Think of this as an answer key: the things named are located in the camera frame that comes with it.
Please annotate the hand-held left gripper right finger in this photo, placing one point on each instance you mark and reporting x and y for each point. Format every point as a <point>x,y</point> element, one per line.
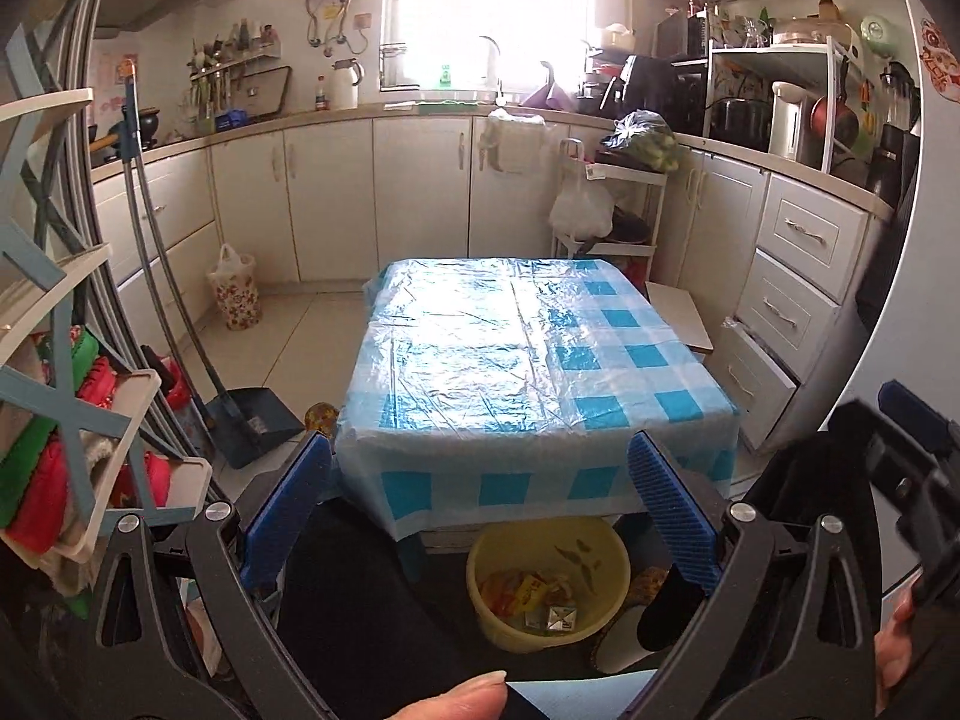
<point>675,514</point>

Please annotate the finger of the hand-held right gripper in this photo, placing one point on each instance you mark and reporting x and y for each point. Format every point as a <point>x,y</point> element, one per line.
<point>885,450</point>
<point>919,416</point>

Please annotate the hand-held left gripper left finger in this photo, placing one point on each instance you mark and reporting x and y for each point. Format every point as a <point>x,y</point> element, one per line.
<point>289,514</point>

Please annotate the yellow plastic basin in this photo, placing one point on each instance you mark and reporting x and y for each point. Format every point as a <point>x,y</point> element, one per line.
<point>592,585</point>

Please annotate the colourful snack wrapper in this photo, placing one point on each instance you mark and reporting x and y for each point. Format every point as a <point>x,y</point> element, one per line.
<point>536,591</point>

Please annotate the person's right hand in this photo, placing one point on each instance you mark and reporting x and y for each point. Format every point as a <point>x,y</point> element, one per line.
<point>896,652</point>

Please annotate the person's left hand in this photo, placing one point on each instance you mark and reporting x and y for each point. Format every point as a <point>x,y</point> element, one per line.
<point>457,699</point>

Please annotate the orange floral cushion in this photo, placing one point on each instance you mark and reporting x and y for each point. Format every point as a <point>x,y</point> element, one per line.
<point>646,585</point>

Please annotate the person's black pants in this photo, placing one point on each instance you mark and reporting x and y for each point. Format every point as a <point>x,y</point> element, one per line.
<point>360,615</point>

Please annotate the table with blue legs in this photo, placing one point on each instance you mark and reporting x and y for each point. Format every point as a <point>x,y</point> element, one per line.
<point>411,559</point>

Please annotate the white slipper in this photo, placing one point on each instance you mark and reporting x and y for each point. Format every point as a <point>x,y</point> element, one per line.
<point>622,645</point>

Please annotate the small silver packet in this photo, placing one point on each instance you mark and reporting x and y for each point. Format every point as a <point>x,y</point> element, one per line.
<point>559,619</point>

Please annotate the red and black brush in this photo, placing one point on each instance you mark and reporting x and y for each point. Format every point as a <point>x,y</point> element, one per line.
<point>163,379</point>

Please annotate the white drawer unit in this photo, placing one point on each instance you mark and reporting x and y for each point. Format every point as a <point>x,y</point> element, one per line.
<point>795,277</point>

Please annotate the floral shopping bag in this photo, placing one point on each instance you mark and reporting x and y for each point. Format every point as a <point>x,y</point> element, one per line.
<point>236,292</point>

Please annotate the blue checked tablecloth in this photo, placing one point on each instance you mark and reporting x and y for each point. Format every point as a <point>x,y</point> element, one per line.
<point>487,360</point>

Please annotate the pile of red green slippers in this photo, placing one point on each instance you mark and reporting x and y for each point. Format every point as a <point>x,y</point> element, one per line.
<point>41,472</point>

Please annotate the black blender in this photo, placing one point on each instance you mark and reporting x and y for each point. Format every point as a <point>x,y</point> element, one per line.
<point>896,127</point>

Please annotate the red pan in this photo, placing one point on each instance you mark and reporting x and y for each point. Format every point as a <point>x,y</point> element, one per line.
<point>834,120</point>

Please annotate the white plastic bag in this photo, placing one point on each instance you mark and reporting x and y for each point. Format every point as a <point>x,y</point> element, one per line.
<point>581,206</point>

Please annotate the white electric water boiler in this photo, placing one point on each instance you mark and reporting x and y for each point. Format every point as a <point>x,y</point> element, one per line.
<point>790,120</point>

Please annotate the white trolley rack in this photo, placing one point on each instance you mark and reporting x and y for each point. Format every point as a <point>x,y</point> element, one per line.
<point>637,180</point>

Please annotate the black rice cooker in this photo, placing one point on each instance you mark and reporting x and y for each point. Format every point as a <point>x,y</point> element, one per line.
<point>739,124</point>

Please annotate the white kitchen cabinets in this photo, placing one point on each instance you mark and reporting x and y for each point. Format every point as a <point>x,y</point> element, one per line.
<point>420,195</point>

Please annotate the white and blue rack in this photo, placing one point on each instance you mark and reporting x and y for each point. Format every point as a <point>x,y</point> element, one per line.
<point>45,270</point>

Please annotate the cartoon sticker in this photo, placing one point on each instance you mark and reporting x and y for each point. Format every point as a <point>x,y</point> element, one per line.
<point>941,60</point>

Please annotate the bag of green vegetables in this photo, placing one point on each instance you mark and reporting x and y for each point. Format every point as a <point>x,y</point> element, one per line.
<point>645,142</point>

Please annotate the white counter shelf rack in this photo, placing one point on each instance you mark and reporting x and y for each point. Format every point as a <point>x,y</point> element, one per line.
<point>780,60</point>

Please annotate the green bowl cover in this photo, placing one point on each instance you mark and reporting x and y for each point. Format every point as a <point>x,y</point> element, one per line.
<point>877,36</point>

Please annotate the small blue box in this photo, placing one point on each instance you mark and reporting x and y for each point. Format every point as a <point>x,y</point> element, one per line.
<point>230,120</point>

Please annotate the white hanging bin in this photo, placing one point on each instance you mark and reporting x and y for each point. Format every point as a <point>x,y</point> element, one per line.
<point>514,142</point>

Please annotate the dark sauce bottle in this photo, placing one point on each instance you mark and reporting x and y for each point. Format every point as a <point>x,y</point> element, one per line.
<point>322,96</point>

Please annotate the dark framed tray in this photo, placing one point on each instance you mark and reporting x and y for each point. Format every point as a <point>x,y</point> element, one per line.
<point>266,94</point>

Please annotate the black air fryer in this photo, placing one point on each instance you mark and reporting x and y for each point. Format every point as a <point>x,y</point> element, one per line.
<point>649,86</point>

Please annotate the white thermos jug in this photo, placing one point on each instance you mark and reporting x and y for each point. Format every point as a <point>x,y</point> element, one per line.
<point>343,90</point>

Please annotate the purple cloth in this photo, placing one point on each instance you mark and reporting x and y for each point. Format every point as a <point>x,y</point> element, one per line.
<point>547,94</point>

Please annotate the black microwave oven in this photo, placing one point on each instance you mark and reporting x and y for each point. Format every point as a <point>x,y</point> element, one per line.
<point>682,34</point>

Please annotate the chrome faucet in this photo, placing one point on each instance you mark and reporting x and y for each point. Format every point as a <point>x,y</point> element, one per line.
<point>495,60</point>

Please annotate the bright window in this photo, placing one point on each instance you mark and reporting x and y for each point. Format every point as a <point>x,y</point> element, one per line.
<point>487,7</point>

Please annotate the wall utensil rack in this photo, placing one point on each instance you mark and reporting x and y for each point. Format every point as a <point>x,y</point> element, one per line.
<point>232,52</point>

